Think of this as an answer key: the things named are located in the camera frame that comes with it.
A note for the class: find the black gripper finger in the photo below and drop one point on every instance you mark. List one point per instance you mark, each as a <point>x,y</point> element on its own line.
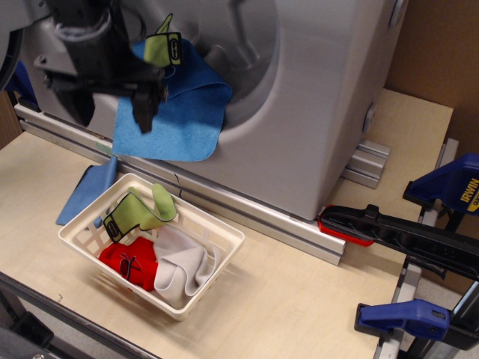
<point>145,105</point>
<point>77,100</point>

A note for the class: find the black metal table frame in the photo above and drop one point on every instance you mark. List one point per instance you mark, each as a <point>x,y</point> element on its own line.
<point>35,326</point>

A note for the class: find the aluminium extrusion side block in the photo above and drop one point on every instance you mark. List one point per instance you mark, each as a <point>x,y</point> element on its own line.
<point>367,164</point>

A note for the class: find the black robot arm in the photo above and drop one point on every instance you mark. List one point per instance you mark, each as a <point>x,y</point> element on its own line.
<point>95,14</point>

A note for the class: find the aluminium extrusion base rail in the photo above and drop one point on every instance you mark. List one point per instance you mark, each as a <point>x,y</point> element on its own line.
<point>287,228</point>

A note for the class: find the light blue cloth on table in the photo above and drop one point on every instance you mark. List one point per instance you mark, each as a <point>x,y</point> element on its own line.
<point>95,180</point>

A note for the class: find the green cloth with black trim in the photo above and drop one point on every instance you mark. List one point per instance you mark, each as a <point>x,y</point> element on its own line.
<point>164,48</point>

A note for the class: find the grey toy washing machine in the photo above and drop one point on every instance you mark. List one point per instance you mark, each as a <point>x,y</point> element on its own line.
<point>305,77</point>

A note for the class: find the blue Irwin clamp upper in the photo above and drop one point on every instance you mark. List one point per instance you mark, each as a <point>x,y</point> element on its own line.
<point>454,184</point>

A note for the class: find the red cloth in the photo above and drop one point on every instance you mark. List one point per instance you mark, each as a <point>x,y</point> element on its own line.
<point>135,262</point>

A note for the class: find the green cloth in basket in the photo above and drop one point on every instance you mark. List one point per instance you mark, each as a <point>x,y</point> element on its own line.
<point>133,212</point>

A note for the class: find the white plastic laundry basket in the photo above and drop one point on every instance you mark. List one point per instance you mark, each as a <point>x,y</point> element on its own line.
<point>87,236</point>

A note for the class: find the large blue cloth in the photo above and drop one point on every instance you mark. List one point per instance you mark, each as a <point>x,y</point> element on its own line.
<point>186,127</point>

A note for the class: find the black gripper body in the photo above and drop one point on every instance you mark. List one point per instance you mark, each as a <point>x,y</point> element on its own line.
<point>99,61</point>

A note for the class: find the blue clamp lower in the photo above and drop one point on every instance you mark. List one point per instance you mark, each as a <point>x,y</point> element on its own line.
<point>418,318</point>

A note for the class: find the light grey cloth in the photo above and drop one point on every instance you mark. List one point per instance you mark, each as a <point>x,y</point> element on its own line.
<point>182,266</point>

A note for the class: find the brown cardboard panel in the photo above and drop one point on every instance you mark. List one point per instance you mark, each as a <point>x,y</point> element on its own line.
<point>436,59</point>

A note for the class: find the black and red bar clamp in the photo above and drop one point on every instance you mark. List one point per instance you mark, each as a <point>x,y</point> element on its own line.
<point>429,246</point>

